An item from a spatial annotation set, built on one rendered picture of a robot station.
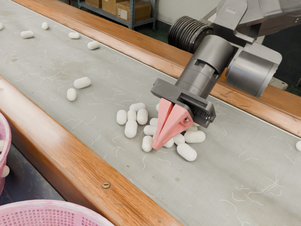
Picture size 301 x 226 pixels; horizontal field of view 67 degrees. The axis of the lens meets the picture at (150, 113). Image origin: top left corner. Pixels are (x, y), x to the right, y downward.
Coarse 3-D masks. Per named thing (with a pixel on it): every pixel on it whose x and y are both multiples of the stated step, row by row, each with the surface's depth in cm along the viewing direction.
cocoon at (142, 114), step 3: (138, 111) 43; (141, 111) 43; (144, 111) 43; (138, 114) 43; (141, 114) 42; (144, 114) 42; (147, 114) 43; (138, 117) 42; (141, 117) 42; (144, 117) 42; (147, 117) 43; (138, 120) 42; (141, 120) 42; (144, 120) 42; (147, 120) 43; (141, 123) 42; (144, 123) 42
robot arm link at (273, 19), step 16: (224, 0) 37; (256, 0) 35; (272, 0) 34; (288, 0) 34; (256, 16) 35; (272, 16) 34; (288, 16) 35; (240, 32) 37; (256, 32) 39; (272, 32) 38
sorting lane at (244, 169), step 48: (0, 0) 96; (0, 48) 62; (48, 48) 65; (96, 48) 67; (48, 96) 47; (96, 96) 49; (144, 96) 50; (96, 144) 38; (192, 144) 40; (240, 144) 41; (288, 144) 42; (144, 192) 32; (192, 192) 33; (240, 192) 33; (288, 192) 34
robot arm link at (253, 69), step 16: (240, 0) 35; (224, 16) 35; (240, 16) 35; (224, 32) 36; (256, 48) 35; (240, 64) 34; (256, 64) 33; (272, 64) 33; (240, 80) 35; (256, 80) 33; (256, 96) 35
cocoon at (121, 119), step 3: (120, 111) 43; (123, 111) 43; (117, 114) 43; (120, 114) 42; (123, 114) 42; (126, 114) 43; (117, 117) 42; (120, 117) 41; (123, 117) 42; (126, 117) 42; (117, 120) 42; (120, 120) 41; (123, 120) 41; (126, 120) 42; (120, 123) 42; (123, 123) 42
